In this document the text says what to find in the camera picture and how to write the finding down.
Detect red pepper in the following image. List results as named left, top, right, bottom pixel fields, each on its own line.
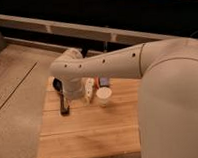
left=94, top=77, right=100, bottom=89

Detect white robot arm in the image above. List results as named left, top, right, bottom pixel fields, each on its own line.
left=50, top=38, right=198, bottom=158

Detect white cup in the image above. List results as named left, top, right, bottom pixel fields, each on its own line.
left=96, top=87, right=112, bottom=106

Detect dark table leg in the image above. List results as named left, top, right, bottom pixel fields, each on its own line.
left=81, top=47, right=89, bottom=58

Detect black frying pan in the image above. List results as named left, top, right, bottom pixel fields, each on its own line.
left=53, top=79, right=70, bottom=115

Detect wooden board table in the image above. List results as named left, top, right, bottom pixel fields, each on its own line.
left=36, top=78, right=140, bottom=158

